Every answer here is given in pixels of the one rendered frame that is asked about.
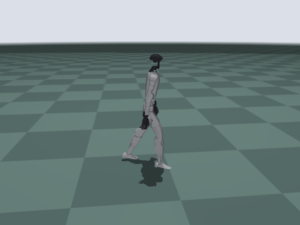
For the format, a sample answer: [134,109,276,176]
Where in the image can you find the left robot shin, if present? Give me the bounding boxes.
[127,134,143,155]

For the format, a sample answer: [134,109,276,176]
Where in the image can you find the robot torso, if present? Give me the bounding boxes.
[143,70,160,111]

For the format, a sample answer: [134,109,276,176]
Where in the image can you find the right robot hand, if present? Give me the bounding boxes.
[140,111,150,130]

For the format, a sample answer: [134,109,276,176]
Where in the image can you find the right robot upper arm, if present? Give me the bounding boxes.
[147,74,158,99]

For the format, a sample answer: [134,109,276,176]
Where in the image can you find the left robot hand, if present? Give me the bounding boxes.
[153,101,158,116]

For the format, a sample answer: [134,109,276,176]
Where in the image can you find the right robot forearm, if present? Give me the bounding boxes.
[143,94,153,115]

